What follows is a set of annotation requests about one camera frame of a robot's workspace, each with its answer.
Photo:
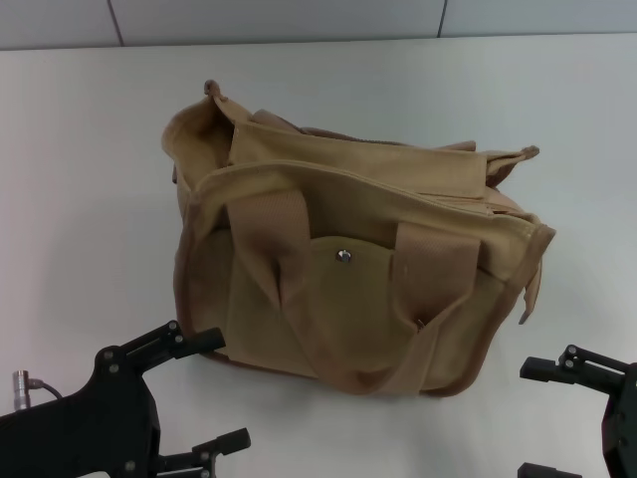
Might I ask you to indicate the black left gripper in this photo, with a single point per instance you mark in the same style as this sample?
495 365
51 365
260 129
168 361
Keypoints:
74 433

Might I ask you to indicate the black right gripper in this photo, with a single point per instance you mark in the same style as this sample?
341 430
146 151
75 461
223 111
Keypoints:
624 438

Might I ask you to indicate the khaki canvas food bag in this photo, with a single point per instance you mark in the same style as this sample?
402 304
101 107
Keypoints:
348 309

